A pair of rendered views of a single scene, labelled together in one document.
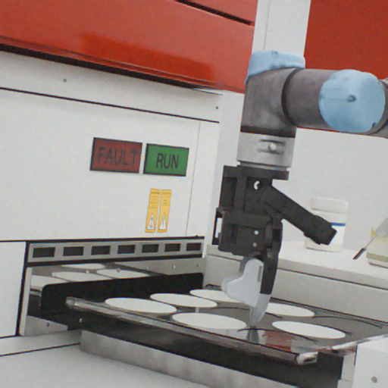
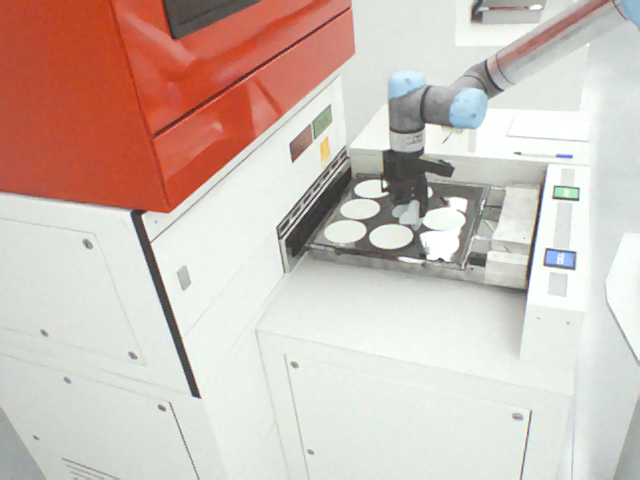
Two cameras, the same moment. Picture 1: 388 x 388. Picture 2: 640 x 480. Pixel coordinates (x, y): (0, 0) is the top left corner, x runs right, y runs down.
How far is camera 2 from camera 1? 0.61 m
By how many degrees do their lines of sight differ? 31
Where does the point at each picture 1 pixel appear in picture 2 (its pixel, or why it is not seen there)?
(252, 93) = (397, 109)
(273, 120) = (413, 124)
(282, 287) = not seen: hidden behind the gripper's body
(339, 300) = not seen: hidden behind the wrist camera
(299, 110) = (434, 120)
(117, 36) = (294, 86)
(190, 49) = (327, 56)
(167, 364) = (372, 262)
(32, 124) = (261, 166)
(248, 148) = (400, 143)
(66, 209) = (287, 194)
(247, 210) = (403, 175)
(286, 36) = not seen: outside the picture
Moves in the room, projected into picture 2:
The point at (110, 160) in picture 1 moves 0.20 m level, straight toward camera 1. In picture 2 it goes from (299, 148) to (322, 185)
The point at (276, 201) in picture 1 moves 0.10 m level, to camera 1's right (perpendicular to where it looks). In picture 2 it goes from (420, 166) to (464, 158)
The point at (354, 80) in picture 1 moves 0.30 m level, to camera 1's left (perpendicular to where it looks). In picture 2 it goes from (472, 102) to (312, 129)
